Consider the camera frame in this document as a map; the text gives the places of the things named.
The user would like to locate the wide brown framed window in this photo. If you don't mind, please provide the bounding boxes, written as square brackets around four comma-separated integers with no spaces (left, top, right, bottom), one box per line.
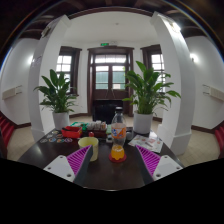
[55,45,83,96]

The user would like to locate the white wall radiator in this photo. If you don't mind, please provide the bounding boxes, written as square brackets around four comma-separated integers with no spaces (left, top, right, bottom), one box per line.
[202,84,224,102]
[1,84,24,101]

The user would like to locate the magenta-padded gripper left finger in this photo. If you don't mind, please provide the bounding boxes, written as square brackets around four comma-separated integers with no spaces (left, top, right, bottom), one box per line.
[43,144,94,188]

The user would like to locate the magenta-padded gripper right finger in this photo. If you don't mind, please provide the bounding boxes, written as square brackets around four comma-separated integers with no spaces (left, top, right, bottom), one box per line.
[134,144,184,186]

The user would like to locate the small leafy plant white pot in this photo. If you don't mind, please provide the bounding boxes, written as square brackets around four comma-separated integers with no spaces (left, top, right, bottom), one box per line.
[33,68,79,131]

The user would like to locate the narrow brown framed window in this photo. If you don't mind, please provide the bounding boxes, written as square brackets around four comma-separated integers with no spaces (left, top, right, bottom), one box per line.
[140,43,166,84]

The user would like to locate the brown glazed double door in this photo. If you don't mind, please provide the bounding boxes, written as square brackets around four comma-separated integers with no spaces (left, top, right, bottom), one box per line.
[86,45,135,116]

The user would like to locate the orange soda plastic bottle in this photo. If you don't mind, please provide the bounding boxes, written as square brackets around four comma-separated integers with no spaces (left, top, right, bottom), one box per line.
[110,106,128,162]

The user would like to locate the round printed badges group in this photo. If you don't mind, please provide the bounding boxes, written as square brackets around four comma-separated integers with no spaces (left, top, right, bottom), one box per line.
[39,130,74,145]

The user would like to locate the red carpeted stairs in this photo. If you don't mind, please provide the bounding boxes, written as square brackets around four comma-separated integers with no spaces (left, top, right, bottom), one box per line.
[214,124,224,158]
[0,111,16,148]

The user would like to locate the black chair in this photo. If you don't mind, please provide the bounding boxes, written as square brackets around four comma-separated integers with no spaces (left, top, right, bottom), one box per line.
[92,98,124,125]

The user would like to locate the glowing wall lamp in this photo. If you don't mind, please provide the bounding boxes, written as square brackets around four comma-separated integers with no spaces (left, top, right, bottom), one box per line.
[189,53,199,64]

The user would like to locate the brown tray of packets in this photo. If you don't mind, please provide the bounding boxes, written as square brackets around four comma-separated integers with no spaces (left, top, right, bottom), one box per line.
[87,119,108,138]

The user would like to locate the large leafy plant white pot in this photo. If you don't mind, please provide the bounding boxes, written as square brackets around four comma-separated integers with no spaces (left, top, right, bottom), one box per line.
[122,60,182,135]

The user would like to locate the pale yellow paper cup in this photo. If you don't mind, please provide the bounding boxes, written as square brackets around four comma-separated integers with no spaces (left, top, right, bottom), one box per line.
[77,136,100,163]

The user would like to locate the white printed paper sheet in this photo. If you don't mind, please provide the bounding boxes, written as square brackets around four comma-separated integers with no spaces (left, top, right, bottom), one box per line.
[128,134,164,154]

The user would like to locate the green notebook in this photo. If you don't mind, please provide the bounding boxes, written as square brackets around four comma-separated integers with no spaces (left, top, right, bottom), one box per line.
[105,123,115,136]

